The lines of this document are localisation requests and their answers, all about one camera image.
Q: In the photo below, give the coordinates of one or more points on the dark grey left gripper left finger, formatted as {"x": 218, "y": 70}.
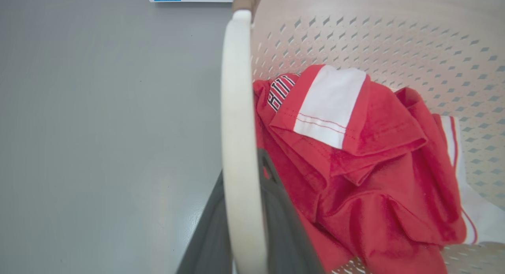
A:
{"x": 211, "y": 234}

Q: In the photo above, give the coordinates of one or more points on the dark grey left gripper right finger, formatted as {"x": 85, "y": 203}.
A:
{"x": 286, "y": 230}

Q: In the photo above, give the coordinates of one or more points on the white perforated plastic laundry basket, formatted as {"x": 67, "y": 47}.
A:
{"x": 394, "y": 41}

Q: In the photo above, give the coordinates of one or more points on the red and white shirt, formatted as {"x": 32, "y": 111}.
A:
{"x": 367, "y": 175}

